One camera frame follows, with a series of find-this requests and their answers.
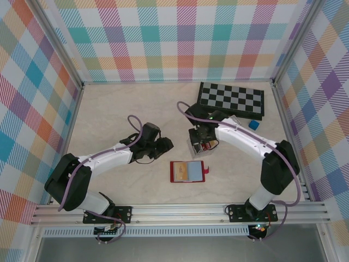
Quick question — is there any clear plastic card box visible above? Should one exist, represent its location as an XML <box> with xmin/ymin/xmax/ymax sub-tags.
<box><xmin>186</xmin><ymin>135</ymin><xmax>219</xmax><ymax>160</ymax></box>

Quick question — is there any grey striped card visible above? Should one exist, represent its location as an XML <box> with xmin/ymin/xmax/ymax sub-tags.
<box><xmin>190</xmin><ymin>144</ymin><xmax>204</xmax><ymax>158</ymax></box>

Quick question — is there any red leather card holder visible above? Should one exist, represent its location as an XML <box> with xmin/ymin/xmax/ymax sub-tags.
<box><xmin>170</xmin><ymin>160</ymin><xmax>212</xmax><ymax>184</ymax></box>

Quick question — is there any gold printed card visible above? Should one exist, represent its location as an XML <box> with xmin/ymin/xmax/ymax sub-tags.
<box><xmin>174</xmin><ymin>163</ymin><xmax>189</xmax><ymax>182</ymax></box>

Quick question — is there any light blue card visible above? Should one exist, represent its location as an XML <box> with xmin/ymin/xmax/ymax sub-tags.
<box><xmin>188</xmin><ymin>162</ymin><xmax>204</xmax><ymax>182</ymax></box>

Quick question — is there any black grey folding chessboard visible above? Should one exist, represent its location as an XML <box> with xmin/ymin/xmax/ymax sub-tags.
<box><xmin>195</xmin><ymin>81</ymin><xmax>264</xmax><ymax>121</ymax></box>

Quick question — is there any aluminium mounting rail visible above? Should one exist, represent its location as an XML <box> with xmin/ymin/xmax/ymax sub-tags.
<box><xmin>29</xmin><ymin>201</ymin><xmax>332</xmax><ymax>226</ymax></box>

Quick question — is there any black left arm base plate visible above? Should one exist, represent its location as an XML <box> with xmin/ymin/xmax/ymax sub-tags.
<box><xmin>83</xmin><ymin>205</ymin><xmax>134</xmax><ymax>224</ymax></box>

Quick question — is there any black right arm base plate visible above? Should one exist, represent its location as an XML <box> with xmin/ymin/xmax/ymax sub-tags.
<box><xmin>227</xmin><ymin>204</ymin><xmax>278</xmax><ymax>223</ymax></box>

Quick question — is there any slotted grey cable duct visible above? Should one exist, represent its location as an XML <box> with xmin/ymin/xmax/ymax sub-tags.
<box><xmin>43</xmin><ymin>228</ymin><xmax>250</xmax><ymax>237</ymax></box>

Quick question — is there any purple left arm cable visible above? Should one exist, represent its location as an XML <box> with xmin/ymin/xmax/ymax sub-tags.
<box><xmin>57</xmin><ymin>115</ymin><xmax>144</xmax><ymax>245</ymax></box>

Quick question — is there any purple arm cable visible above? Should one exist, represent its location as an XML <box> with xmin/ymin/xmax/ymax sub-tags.
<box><xmin>176</xmin><ymin>101</ymin><xmax>303</xmax><ymax>242</ymax></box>
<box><xmin>57</xmin><ymin>115</ymin><xmax>144</xmax><ymax>245</ymax></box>

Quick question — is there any aluminium left side rail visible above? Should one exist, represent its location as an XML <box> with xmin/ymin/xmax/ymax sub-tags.
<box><xmin>47</xmin><ymin>84</ymin><xmax>85</xmax><ymax>205</ymax></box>

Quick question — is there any aluminium right side rail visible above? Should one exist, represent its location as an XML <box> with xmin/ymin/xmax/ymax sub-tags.
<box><xmin>272</xmin><ymin>81</ymin><xmax>313</xmax><ymax>203</ymax></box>

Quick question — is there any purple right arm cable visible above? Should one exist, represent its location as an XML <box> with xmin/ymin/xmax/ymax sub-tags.
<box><xmin>176</xmin><ymin>101</ymin><xmax>303</xmax><ymax>242</ymax></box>

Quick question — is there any aluminium right frame post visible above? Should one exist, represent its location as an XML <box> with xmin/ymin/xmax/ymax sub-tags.
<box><xmin>272</xmin><ymin>0</ymin><xmax>327</xmax><ymax>87</ymax></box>

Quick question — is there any aluminium frame post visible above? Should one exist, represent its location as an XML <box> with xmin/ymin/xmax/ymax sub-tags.
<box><xmin>272</xmin><ymin>0</ymin><xmax>327</xmax><ymax>87</ymax></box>
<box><xmin>32</xmin><ymin>0</ymin><xmax>85</xmax><ymax>91</ymax></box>

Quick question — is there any aluminium left frame post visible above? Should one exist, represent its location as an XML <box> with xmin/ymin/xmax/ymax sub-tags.
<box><xmin>32</xmin><ymin>0</ymin><xmax>85</xmax><ymax>91</ymax></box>

